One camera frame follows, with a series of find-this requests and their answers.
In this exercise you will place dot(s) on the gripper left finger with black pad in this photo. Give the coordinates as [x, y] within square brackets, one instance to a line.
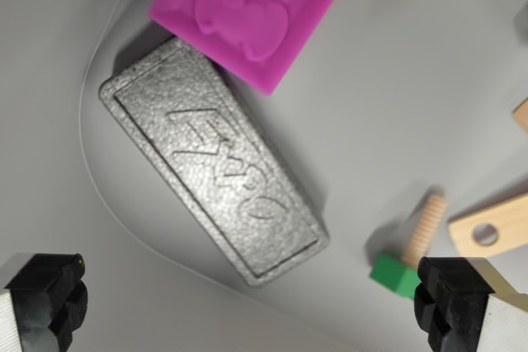
[37, 298]

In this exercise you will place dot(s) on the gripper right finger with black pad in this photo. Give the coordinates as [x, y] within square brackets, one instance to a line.
[462, 306]

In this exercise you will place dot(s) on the green-headed wooden bolt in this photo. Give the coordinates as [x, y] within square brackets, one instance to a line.
[392, 275]

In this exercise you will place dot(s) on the wooden strip with holes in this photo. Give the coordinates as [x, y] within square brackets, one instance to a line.
[511, 220]

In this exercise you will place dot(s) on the grey Expo board eraser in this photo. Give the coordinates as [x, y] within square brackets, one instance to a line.
[214, 162]

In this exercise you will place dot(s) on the magenta embossed rubber block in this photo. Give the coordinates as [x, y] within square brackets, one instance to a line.
[247, 14]

